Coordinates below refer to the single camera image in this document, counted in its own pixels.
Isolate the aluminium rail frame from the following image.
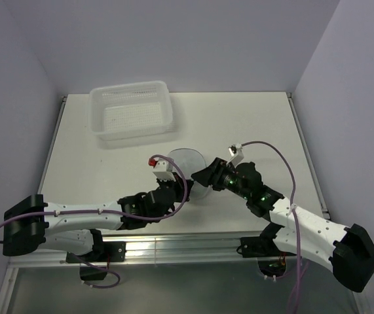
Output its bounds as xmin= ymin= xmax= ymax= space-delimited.
xmin=0 ymin=93 xmax=371 ymax=314

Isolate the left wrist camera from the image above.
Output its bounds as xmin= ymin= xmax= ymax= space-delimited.
xmin=148 ymin=157 xmax=176 ymax=181

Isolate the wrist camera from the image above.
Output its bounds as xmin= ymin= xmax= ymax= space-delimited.
xmin=228 ymin=143 xmax=244 ymax=167
xmin=148 ymin=157 xmax=176 ymax=181

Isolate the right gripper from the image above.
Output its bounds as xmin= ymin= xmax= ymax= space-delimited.
xmin=191 ymin=157 xmax=250 ymax=200

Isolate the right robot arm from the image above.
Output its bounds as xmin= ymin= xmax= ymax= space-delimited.
xmin=191 ymin=158 xmax=374 ymax=292

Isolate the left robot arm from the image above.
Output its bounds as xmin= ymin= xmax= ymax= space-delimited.
xmin=1 ymin=177 xmax=194 ymax=261

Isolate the white mesh laundry bag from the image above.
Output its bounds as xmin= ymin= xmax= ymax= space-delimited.
xmin=168 ymin=148 xmax=209 ymax=201

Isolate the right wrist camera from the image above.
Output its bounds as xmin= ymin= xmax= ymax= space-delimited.
xmin=228 ymin=143 xmax=244 ymax=167

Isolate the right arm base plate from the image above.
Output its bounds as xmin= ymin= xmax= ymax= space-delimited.
xmin=236 ymin=236 xmax=295 ymax=258

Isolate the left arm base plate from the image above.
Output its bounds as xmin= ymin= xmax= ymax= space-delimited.
xmin=65 ymin=239 xmax=126 ymax=263

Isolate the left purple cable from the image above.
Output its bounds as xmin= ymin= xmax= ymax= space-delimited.
xmin=0 ymin=153 xmax=189 ymax=290

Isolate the white plastic basket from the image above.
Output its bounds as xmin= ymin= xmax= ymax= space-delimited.
xmin=87 ymin=80 xmax=174 ymax=141

